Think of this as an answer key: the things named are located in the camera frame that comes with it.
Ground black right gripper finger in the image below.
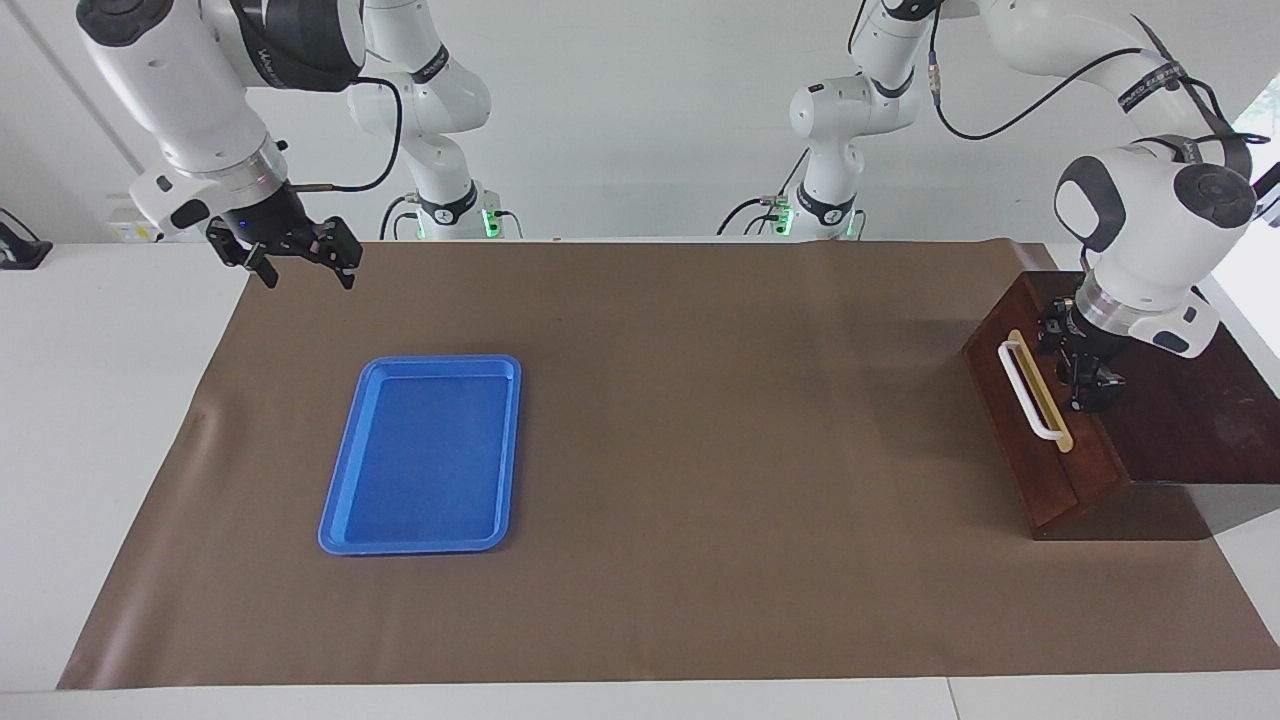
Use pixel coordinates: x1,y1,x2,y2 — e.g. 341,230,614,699
318,215,363,291
207,225,279,289

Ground white drawer handle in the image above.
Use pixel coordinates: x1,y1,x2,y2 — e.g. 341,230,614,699
998,338,1066,441

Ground wooden drawer with dark front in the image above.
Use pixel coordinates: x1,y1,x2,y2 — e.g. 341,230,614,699
963,290,1131,529

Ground dark brown wooden cabinet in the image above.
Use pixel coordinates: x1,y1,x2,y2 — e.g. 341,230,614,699
962,270,1280,541

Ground blue plastic tray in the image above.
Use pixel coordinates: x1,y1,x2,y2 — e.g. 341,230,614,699
318,354,523,556

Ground bright window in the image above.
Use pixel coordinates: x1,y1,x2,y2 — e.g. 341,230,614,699
1230,75,1280,171

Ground brown paper table mat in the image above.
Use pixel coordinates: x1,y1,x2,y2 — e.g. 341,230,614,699
57,240,1280,691

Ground black right arm base cable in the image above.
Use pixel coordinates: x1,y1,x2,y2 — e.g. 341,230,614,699
380,195,421,241

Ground black arm base cable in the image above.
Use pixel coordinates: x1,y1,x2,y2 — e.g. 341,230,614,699
380,195,421,241
716,150,813,238

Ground white wall socket box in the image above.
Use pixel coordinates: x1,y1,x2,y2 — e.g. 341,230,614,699
108,195,213,243

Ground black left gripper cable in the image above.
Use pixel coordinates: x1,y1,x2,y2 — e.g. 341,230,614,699
928,0,1256,151

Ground black left arm base cable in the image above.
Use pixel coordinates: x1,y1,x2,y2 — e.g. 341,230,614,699
716,150,813,238

